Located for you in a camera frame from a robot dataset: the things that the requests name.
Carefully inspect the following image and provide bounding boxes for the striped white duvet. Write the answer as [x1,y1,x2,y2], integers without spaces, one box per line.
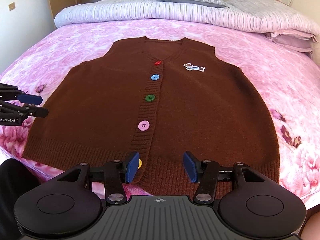
[54,0,319,36]

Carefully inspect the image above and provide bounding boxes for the person's black trousers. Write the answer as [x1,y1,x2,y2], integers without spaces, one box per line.
[1,159,40,239]

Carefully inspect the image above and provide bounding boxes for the brown knitted vest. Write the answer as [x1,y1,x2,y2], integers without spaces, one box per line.
[22,37,280,195]

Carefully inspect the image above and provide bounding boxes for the wall switch plate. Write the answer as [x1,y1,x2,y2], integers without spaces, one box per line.
[9,2,16,11]

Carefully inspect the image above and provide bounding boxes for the folded pink pillowcases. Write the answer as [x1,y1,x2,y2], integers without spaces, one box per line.
[265,29,319,57]

